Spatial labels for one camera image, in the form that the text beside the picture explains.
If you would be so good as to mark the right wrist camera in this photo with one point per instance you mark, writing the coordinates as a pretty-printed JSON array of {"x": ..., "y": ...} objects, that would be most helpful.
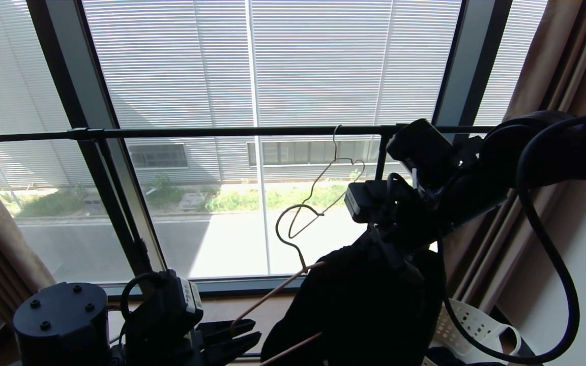
[{"x": 361, "y": 201}]

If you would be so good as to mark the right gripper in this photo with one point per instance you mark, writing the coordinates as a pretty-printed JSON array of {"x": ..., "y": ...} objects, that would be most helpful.
[{"x": 410, "y": 223}]

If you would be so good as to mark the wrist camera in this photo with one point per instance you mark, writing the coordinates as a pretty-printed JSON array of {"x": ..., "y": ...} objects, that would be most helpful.
[
  {"x": 181, "y": 305},
  {"x": 361, "y": 201}
]

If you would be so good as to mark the pink clothes hanger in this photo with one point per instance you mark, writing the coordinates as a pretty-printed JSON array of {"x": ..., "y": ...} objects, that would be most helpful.
[
  {"x": 334, "y": 140},
  {"x": 267, "y": 298}
]

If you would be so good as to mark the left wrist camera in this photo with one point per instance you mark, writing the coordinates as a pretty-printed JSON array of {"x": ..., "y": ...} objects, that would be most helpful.
[{"x": 181, "y": 305}]

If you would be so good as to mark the white laundry basket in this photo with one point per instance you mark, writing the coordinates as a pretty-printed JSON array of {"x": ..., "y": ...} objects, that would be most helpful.
[{"x": 476, "y": 330}]

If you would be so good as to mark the window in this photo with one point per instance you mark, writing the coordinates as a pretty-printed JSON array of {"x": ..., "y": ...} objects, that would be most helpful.
[{"x": 196, "y": 66}]

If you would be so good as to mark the black garment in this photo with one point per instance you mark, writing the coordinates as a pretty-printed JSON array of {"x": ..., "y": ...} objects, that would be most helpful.
[{"x": 364, "y": 315}]

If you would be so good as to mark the black clothes rack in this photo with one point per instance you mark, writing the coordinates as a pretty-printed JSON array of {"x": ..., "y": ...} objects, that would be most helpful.
[{"x": 222, "y": 132}]

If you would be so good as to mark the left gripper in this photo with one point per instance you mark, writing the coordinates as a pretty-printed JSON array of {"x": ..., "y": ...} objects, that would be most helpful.
[{"x": 166, "y": 353}]

